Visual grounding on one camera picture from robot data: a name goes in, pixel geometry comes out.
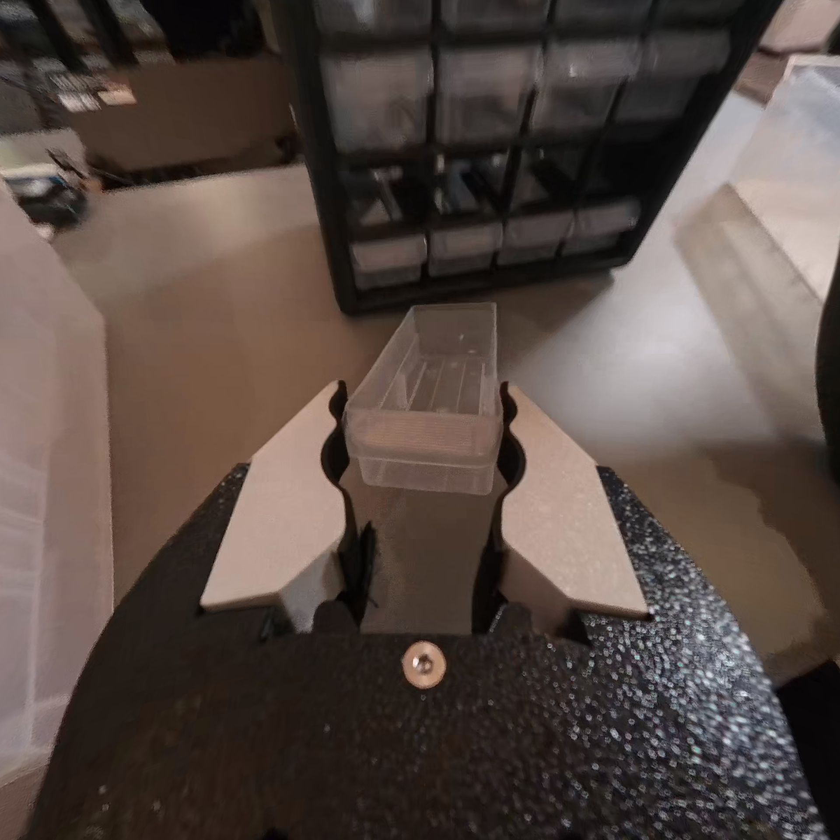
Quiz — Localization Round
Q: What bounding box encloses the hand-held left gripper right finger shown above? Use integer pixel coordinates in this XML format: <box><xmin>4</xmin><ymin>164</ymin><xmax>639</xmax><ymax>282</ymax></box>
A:
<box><xmin>497</xmin><ymin>382</ymin><xmax>652</xmax><ymax>639</ymax></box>

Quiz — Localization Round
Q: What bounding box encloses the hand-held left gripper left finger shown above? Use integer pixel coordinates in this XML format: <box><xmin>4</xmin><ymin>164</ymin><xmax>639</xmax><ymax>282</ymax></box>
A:
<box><xmin>199</xmin><ymin>379</ymin><xmax>350</xmax><ymax>636</ymax></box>

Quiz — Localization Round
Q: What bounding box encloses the clear plastic drawer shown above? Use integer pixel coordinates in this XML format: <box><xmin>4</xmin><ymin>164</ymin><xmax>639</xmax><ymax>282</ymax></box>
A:
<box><xmin>343</xmin><ymin>302</ymin><xmax>506</xmax><ymax>494</ymax></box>

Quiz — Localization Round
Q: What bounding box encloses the black drawer cabinet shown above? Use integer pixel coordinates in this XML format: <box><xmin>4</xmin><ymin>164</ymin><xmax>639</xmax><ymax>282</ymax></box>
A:
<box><xmin>285</xmin><ymin>0</ymin><xmax>785</xmax><ymax>315</ymax></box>

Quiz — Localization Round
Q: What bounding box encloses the clear plastic storage bin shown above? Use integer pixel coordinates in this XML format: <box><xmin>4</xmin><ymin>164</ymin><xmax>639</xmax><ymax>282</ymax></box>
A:
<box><xmin>0</xmin><ymin>190</ymin><xmax>116</xmax><ymax>782</ymax></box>
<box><xmin>676</xmin><ymin>56</ymin><xmax>840</xmax><ymax>306</ymax></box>

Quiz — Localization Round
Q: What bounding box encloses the tan cardboard box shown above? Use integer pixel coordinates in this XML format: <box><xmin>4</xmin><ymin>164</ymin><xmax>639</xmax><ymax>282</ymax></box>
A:
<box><xmin>66</xmin><ymin>56</ymin><xmax>296</xmax><ymax>173</ymax></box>

